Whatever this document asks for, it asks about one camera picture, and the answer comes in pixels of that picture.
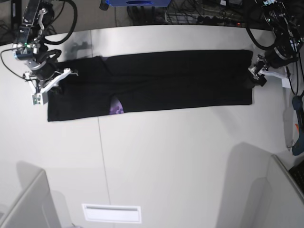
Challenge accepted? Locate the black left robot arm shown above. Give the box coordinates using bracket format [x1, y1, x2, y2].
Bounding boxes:
[244, 0, 304, 86]

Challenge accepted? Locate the black T-shirt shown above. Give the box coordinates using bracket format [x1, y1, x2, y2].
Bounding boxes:
[47, 50, 253, 122]

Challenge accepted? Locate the white partition panel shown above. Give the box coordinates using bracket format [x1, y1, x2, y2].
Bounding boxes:
[0, 170, 61, 228]
[248, 155, 304, 228]

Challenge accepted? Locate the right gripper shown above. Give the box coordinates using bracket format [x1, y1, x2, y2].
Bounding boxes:
[22, 48, 79, 95]

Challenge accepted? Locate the blue handled tool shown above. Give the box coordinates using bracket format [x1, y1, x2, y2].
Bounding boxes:
[292, 95, 304, 156]

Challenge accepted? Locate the blue box under table edge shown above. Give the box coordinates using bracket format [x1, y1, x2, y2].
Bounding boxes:
[105, 0, 171, 7]

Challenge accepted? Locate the black power strip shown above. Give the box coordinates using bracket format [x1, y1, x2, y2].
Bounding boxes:
[201, 16, 242, 27]

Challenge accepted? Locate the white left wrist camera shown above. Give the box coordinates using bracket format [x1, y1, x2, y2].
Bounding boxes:
[259, 69, 291, 89]

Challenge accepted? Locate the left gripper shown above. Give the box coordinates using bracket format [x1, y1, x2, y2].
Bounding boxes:
[248, 46, 297, 89]

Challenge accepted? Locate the white left partition panel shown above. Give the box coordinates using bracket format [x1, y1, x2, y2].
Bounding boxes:
[0, 170, 61, 228]

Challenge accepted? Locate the black keyboard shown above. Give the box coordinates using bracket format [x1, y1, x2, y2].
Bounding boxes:
[289, 161, 304, 191]

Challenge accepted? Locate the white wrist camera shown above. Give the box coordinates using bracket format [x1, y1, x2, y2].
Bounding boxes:
[259, 69, 291, 89]
[29, 80, 59, 105]

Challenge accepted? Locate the white right partition panel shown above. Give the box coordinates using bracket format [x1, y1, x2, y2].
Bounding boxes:
[248, 155, 304, 228]

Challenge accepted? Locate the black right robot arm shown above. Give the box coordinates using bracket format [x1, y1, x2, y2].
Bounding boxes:
[6, 0, 78, 94]

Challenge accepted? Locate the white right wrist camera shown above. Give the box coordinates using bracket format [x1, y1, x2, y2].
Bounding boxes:
[29, 80, 59, 105]

